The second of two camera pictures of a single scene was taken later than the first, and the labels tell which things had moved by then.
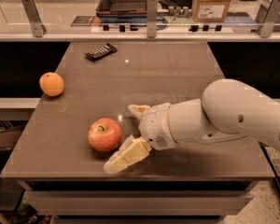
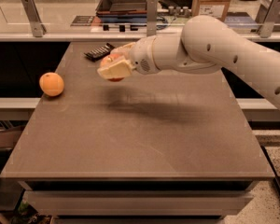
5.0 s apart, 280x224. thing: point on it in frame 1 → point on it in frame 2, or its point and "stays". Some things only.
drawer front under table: x=137 y=203 stays
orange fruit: x=51 y=84 stays
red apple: x=105 y=134 → x=109 y=60
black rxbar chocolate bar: x=101 y=52 stays
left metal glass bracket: x=37 y=28 stays
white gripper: x=156 y=126 → x=141 y=57
